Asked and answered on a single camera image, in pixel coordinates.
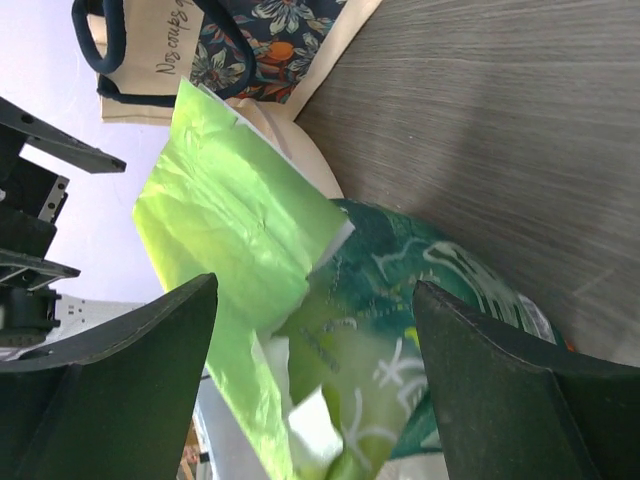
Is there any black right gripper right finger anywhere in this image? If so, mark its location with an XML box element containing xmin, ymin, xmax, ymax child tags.
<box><xmin>413</xmin><ymin>282</ymin><xmax>639</xmax><ymax>479</ymax></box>

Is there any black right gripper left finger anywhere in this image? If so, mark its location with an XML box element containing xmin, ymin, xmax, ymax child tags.
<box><xmin>1</xmin><ymin>274</ymin><xmax>218</xmax><ymax>479</ymax></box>

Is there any green litter bag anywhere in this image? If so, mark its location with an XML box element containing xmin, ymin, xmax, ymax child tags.
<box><xmin>133</xmin><ymin>80</ymin><xmax>563</xmax><ymax>479</ymax></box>

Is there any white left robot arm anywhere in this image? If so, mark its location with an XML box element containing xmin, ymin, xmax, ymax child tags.
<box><xmin>1</xmin><ymin>100</ymin><xmax>139</xmax><ymax>361</ymax></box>

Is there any beige canvas tote bag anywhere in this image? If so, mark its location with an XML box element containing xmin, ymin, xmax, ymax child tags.
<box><xmin>71</xmin><ymin>0</ymin><xmax>380</xmax><ymax>126</ymax></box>

